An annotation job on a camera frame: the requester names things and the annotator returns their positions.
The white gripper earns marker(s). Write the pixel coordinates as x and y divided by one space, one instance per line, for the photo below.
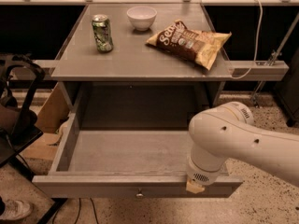
198 174

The grey top drawer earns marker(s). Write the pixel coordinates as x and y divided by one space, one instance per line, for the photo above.
125 141

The brown chip bag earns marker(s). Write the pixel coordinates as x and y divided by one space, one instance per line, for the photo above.
196 46

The grey drawer cabinet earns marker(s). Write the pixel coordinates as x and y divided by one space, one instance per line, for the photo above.
132 60

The white bowl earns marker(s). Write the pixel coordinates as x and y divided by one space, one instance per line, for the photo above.
141 17

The white sneaker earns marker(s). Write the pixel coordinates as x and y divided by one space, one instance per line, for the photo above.
14 210

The white plastic bottle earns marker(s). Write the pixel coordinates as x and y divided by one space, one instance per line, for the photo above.
61 130

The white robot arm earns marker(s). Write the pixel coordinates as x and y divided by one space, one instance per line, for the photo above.
228 131

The cardboard sheet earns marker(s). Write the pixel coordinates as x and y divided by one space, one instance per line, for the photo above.
53 113

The green soda can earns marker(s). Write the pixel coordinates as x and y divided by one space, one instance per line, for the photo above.
102 33

